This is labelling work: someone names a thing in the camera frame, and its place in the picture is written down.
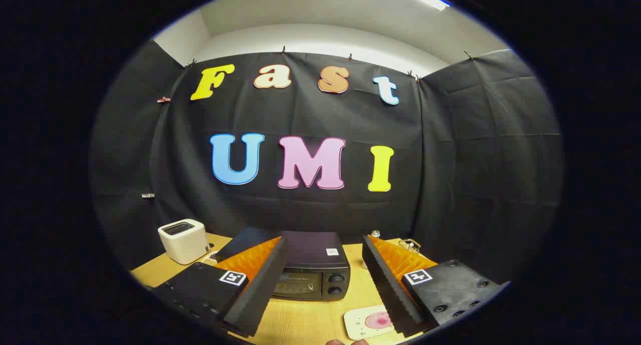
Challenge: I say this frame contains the pink round food slice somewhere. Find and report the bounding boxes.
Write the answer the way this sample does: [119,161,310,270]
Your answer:
[365,311,395,330]

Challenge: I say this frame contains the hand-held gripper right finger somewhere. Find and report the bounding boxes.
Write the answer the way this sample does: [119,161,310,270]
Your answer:
[362,234,511,338]

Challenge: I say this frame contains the pale green square plate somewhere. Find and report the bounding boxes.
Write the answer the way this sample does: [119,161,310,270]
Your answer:
[344,305,401,341]

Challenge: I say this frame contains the white bread toaster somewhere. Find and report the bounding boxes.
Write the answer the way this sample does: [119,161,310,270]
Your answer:
[158,219,210,265]

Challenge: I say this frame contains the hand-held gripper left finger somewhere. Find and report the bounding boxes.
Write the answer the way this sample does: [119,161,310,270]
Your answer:
[150,236,289,338]

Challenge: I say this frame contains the black toaster oven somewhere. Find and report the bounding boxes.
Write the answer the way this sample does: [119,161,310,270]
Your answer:
[215,227,351,302]

